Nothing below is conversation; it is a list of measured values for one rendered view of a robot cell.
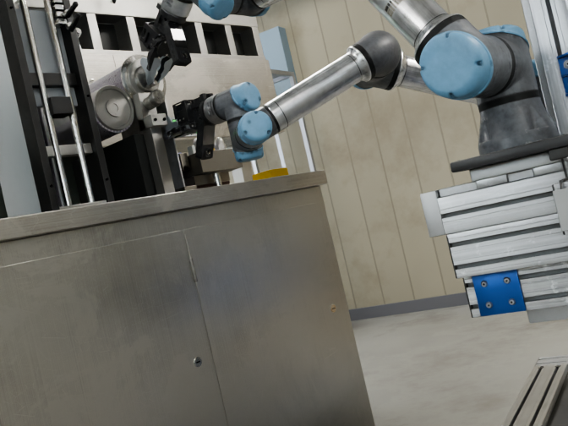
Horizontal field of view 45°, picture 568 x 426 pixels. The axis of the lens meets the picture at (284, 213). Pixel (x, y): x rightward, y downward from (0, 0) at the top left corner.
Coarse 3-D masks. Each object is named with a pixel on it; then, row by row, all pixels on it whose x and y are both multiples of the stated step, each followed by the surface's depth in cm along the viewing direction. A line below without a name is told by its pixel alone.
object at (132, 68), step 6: (138, 60) 188; (132, 66) 187; (138, 66) 188; (132, 72) 186; (156, 72) 192; (132, 78) 186; (132, 84) 186; (162, 84) 193; (132, 90) 186; (138, 90) 187; (132, 102) 191
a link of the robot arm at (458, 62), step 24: (384, 0) 129; (408, 0) 127; (432, 0) 127; (408, 24) 127; (432, 24) 123; (456, 24) 122; (432, 48) 121; (456, 48) 118; (480, 48) 117; (504, 48) 124; (432, 72) 122; (456, 72) 119; (480, 72) 118; (504, 72) 124; (456, 96) 121; (480, 96) 126
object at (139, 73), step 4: (136, 68) 188; (140, 68) 187; (136, 72) 187; (140, 72) 187; (144, 72) 188; (136, 76) 186; (140, 76) 187; (144, 76) 188; (136, 80) 187; (140, 80) 187; (144, 80) 187; (140, 84) 186; (144, 84) 187; (140, 88) 187; (144, 88) 187; (148, 88) 188; (152, 88) 189; (156, 88) 190; (148, 92) 189
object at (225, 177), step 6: (210, 174) 204; (222, 174) 207; (228, 174) 209; (186, 180) 201; (192, 180) 199; (198, 180) 200; (204, 180) 201; (210, 180) 203; (222, 180) 207; (228, 180) 208; (198, 186) 200; (204, 186) 201; (210, 186) 203
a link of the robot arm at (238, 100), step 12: (240, 84) 172; (252, 84) 173; (216, 96) 176; (228, 96) 172; (240, 96) 170; (252, 96) 172; (216, 108) 176; (228, 108) 173; (240, 108) 172; (252, 108) 172
